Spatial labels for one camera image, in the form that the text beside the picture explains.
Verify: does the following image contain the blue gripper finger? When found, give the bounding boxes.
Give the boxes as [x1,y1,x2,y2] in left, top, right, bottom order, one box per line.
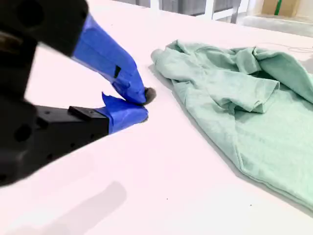
[9,0,157,106]
[34,92,149,171]

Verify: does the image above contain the brown cardboard box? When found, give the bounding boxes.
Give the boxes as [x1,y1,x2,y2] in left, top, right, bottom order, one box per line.
[261,0,302,18]

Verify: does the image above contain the white frame legs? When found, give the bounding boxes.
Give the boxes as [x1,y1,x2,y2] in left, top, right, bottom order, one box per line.
[148,0,243,24]

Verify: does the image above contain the pale green T-shirt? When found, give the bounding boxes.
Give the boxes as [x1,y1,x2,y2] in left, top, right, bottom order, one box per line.
[150,39,313,212]

